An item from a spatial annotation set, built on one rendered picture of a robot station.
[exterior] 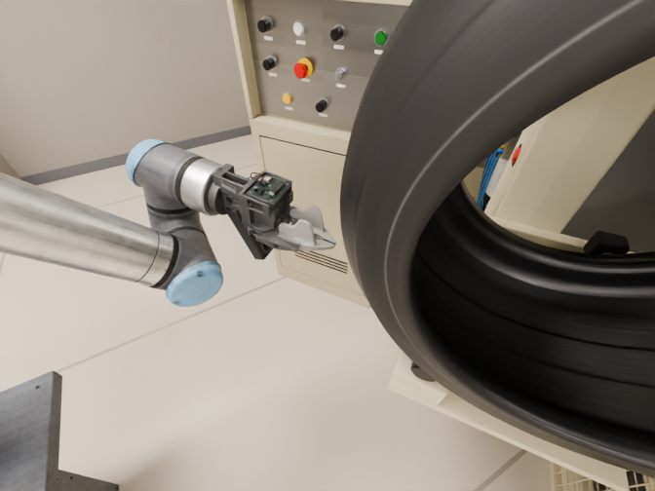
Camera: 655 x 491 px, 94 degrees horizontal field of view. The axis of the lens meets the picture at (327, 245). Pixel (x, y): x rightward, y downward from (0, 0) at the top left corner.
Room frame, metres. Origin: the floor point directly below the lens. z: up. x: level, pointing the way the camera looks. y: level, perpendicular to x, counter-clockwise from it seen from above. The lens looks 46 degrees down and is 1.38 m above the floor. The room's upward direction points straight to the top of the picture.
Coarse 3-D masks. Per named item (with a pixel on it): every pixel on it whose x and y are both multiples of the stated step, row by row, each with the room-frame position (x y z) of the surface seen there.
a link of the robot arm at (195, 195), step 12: (192, 168) 0.43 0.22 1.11; (204, 168) 0.43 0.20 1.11; (216, 168) 0.43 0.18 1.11; (192, 180) 0.41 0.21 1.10; (204, 180) 0.41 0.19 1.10; (180, 192) 0.40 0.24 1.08; (192, 192) 0.40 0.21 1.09; (204, 192) 0.39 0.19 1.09; (192, 204) 0.39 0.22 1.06; (204, 204) 0.39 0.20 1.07
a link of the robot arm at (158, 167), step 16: (144, 144) 0.48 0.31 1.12; (160, 144) 0.48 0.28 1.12; (128, 160) 0.46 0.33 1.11; (144, 160) 0.45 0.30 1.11; (160, 160) 0.44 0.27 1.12; (176, 160) 0.44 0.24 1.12; (192, 160) 0.45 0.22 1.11; (128, 176) 0.45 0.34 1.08; (144, 176) 0.43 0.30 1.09; (160, 176) 0.42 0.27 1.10; (176, 176) 0.42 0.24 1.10; (144, 192) 0.44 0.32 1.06; (160, 192) 0.42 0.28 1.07; (176, 192) 0.41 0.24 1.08; (160, 208) 0.42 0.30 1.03; (176, 208) 0.43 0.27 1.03
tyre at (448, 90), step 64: (448, 0) 0.21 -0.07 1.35; (512, 0) 0.18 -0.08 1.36; (576, 0) 0.16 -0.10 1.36; (640, 0) 0.15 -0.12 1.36; (384, 64) 0.23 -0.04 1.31; (448, 64) 0.18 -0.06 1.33; (512, 64) 0.17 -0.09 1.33; (576, 64) 0.15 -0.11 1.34; (384, 128) 0.21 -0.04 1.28; (448, 128) 0.18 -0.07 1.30; (512, 128) 0.16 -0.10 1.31; (384, 192) 0.19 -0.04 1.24; (448, 192) 0.17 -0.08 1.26; (384, 256) 0.18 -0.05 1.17; (448, 256) 0.37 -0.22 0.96; (512, 256) 0.37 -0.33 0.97; (576, 256) 0.35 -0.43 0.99; (640, 256) 0.32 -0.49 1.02; (384, 320) 0.18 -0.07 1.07; (448, 320) 0.25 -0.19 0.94; (512, 320) 0.27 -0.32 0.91; (576, 320) 0.27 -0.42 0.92; (640, 320) 0.25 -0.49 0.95; (448, 384) 0.14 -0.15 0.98; (512, 384) 0.16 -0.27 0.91; (576, 384) 0.16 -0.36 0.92; (640, 384) 0.15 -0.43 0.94; (576, 448) 0.08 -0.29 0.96; (640, 448) 0.07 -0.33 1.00
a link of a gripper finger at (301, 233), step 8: (280, 224) 0.36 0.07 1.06; (288, 224) 0.35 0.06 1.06; (296, 224) 0.34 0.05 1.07; (304, 224) 0.34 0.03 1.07; (280, 232) 0.35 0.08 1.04; (288, 232) 0.35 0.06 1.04; (296, 232) 0.34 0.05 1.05; (304, 232) 0.34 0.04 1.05; (312, 232) 0.34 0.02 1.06; (296, 240) 0.34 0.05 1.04; (304, 240) 0.34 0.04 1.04; (312, 240) 0.33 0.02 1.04; (320, 240) 0.35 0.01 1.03; (304, 248) 0.33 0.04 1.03; (312, 248) 0.33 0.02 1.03; (320, 248) 0.33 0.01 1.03; (328, 248) 0.33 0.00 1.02
